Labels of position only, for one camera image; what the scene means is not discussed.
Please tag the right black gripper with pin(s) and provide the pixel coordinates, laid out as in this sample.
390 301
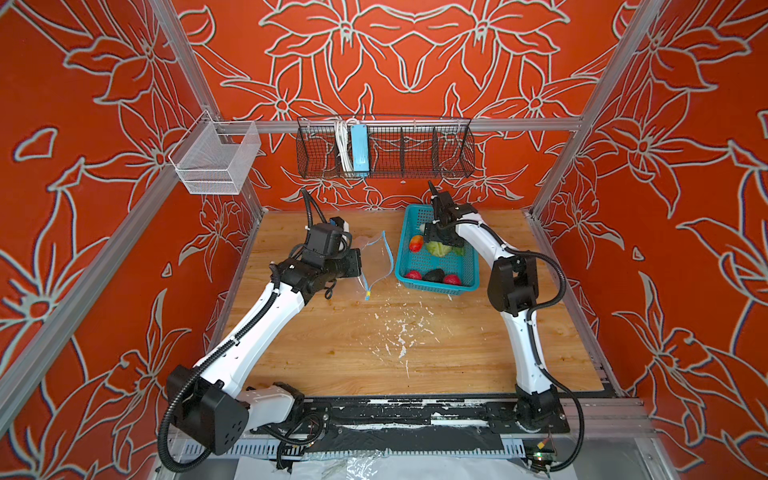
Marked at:
430 233

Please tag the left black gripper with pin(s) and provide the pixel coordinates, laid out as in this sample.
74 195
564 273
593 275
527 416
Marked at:
353 257

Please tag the clear zip top bag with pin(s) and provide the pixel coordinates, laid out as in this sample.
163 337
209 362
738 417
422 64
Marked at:
377 261

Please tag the green cabbage toy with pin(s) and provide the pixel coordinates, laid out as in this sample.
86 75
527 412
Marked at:
438 249

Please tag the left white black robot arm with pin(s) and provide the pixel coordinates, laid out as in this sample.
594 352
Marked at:
209 406

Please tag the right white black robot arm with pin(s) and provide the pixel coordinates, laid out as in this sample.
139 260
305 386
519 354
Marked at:
521 283

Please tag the orange red tomato toy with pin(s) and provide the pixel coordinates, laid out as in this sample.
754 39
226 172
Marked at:
416 243

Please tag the dark avocado toy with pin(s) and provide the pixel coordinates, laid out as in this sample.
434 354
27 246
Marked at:
434 276

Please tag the teal plastic basket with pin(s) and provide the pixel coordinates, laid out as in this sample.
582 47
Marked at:
465 267

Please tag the red strawberry toy right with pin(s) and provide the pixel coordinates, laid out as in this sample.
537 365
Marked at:
452 279

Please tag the light blue box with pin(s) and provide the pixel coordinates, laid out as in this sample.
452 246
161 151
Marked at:
360 149

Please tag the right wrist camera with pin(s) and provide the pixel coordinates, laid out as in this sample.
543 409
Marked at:
444 208

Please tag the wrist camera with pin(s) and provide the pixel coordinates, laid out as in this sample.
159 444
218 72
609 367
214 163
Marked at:
326 241
444 208

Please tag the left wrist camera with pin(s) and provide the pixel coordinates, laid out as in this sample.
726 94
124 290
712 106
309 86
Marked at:
326 241

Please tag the black wire wall basket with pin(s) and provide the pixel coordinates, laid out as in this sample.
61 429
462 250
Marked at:
400 147

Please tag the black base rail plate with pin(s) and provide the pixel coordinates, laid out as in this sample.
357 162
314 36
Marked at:
437 424

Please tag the clear acrylic wall bin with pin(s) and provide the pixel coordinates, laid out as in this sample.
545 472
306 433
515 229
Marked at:
216 157

